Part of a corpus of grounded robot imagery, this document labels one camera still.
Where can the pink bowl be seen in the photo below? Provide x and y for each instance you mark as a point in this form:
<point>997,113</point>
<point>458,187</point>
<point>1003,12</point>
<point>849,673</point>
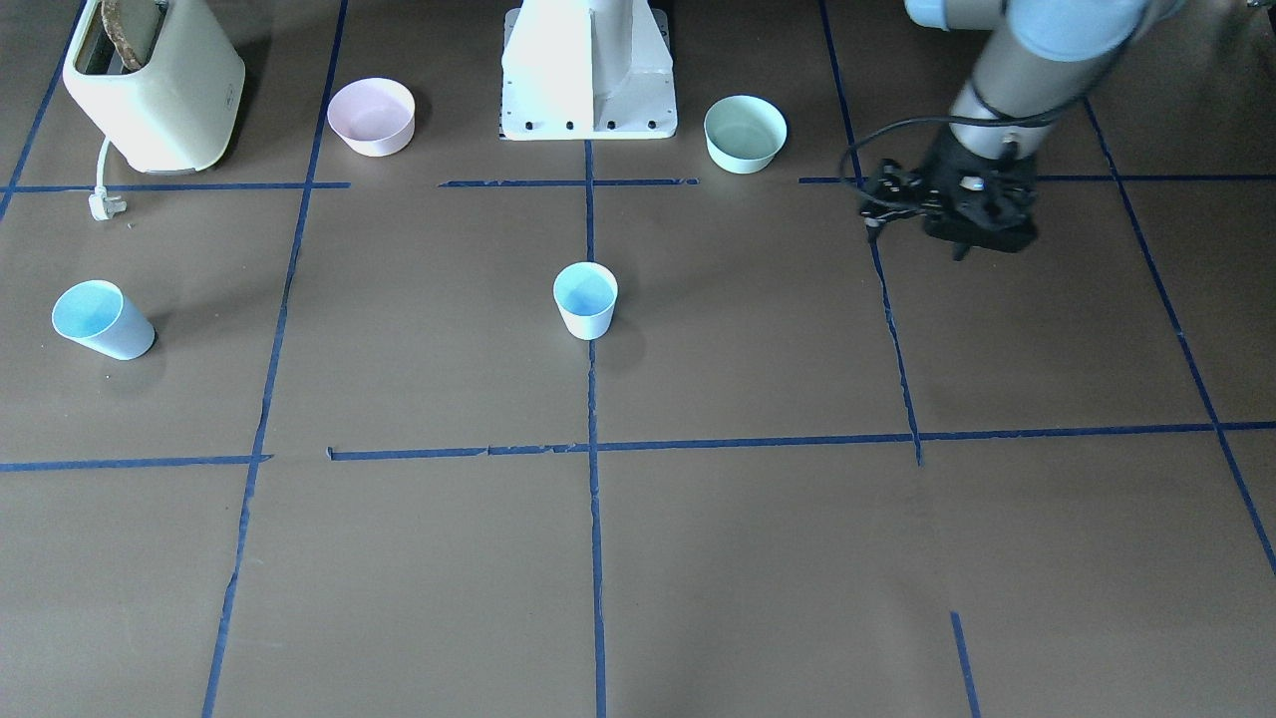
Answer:
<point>375,116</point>

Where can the cream toaster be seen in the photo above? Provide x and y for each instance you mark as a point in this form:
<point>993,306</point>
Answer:
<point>173,109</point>

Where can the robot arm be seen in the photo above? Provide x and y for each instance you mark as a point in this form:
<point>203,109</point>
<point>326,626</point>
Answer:
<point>1041,57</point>

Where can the green bowl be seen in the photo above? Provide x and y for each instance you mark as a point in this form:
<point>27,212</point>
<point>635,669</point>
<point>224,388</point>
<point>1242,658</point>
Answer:
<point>743,133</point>

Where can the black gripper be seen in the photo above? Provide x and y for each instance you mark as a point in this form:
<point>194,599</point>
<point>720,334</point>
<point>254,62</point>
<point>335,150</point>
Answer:
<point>938,168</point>

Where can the blue cup carried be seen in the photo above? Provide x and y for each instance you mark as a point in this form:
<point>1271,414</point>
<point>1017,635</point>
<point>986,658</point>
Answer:
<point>586,294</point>

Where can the toast slice in toaster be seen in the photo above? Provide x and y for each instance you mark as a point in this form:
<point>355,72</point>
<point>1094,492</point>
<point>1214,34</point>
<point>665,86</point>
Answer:
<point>133,28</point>

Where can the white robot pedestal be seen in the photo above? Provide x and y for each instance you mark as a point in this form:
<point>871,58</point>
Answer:
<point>587,71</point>

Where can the blue cup near toaster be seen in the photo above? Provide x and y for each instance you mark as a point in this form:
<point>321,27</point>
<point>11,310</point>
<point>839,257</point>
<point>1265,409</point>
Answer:
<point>96,314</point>

